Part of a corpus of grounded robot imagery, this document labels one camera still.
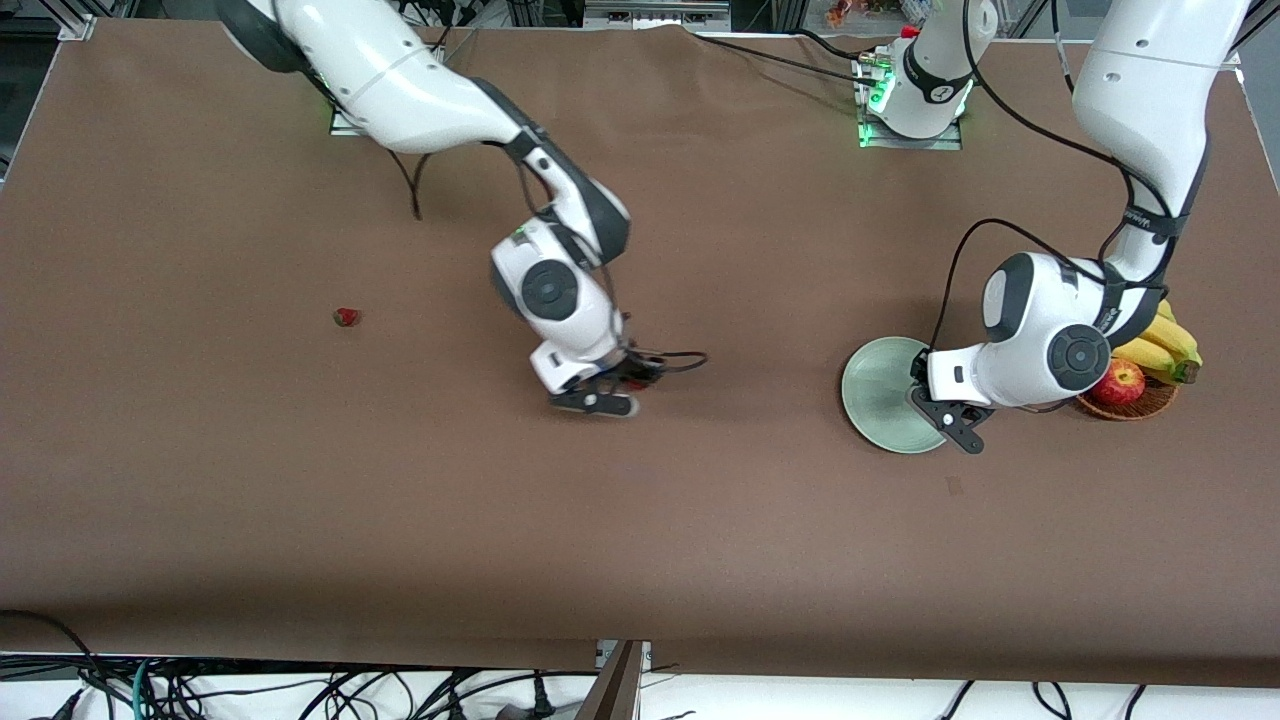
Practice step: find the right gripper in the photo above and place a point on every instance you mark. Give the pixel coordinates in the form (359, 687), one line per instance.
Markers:
(634, 372)

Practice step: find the brown table cover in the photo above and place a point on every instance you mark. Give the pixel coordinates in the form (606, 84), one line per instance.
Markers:
(700, 520)

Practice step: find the aluminium profile post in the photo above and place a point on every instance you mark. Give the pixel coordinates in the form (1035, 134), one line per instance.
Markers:
(620, 690)

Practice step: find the yellow banana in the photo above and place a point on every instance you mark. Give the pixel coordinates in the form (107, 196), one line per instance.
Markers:
(1180, 335)
(1150, 356)

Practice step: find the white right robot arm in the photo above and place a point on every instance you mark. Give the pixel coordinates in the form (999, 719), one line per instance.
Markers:
(400, 70)

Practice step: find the brown wicker basket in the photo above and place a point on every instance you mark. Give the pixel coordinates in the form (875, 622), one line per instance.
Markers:
(1150, 405)

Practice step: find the pale green round plate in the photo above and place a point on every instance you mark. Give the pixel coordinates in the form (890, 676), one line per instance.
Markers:
(875, 400)

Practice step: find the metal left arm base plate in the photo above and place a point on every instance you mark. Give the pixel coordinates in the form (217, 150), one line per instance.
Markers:
(930, 143)

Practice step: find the red apple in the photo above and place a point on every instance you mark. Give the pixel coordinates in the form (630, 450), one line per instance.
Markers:
(1122, 385)

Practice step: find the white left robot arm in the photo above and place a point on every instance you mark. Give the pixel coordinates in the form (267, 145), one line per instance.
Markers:
(1150, 100)

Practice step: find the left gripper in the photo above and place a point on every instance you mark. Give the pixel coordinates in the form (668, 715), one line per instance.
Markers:
(919, 369)

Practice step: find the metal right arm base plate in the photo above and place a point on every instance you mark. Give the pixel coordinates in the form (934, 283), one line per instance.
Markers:
(345, 125)

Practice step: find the aluminium frame profile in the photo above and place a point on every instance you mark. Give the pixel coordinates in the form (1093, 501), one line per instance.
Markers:
(75, 22)
(1258, 25)

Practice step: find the grey metal device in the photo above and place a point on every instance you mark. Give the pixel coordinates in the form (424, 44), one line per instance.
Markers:
(650, 15)

